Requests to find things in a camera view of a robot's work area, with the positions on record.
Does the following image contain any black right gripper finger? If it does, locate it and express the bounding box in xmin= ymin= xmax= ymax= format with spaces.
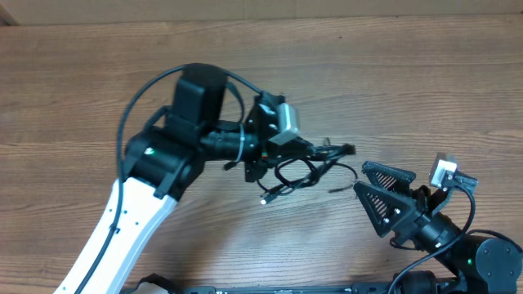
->
xmin=362 ymin=161 xmax=416 ymax=190
xmin=354 ymin=182 xmax=409 ymax=238

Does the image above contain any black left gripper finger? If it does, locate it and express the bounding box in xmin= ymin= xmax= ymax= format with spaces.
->
xmin=311 ymin=144 xmax=355 ymax=155
xmin=308 ymin=150 xmax=347 ymax=162

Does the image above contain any thin black USB cable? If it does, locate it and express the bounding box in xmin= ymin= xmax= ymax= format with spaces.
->
xmin=257 ymin=157 xmax=360 ymax=205

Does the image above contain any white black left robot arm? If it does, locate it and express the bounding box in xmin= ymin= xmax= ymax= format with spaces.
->
xmin=58 ymin=63 xmax=355 ymax=293

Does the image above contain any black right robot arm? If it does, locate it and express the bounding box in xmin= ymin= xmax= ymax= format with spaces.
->
xmin=354 ymin=157 xmax=522 ymax=293

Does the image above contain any black right camera cable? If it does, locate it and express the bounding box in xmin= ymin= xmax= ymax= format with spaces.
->
xmin=386 ymin=183 xmax=523 ymax=294

